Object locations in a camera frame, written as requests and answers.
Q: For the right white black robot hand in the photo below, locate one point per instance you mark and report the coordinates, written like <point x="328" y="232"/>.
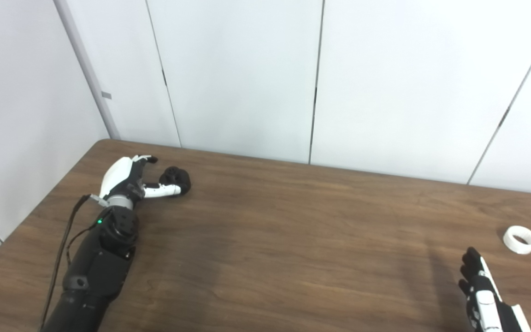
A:
<point x="484" y="299"/>

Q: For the grey wall corner strip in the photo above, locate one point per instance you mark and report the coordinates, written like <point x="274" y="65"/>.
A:
<point x="88" y="74"/>

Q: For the small grey wall tag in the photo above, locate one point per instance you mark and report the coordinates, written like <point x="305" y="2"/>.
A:
<point x="106" y="95"/>

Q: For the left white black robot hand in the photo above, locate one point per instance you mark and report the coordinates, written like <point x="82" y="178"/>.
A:
<point x="120" y="177"/>

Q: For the round black plastic part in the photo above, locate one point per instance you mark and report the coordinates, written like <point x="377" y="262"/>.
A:
<point x="175" y="176"/>

